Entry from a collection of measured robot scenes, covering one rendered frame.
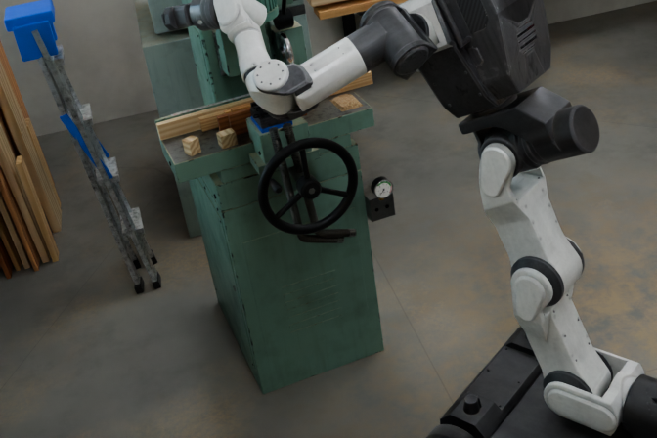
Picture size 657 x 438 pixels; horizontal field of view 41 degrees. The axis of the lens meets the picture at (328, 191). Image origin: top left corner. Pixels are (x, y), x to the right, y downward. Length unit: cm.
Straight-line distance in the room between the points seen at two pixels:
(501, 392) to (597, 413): 33
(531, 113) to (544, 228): 34
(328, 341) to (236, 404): 36
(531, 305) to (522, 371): 43
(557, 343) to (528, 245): 29
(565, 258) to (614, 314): 93
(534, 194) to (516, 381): 65
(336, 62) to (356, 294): 116
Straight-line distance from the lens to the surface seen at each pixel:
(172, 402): 306
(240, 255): 266
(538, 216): 225
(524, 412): 260
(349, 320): 293
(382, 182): 264
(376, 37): 192
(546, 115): 207
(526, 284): 227
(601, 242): 355
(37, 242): 394
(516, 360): 273
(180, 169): 248
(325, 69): 189
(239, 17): 201
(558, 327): 238
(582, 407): 244
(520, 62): 204
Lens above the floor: 200
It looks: 30 degrees down
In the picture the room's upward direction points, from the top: 9 degrees counter-clockwise
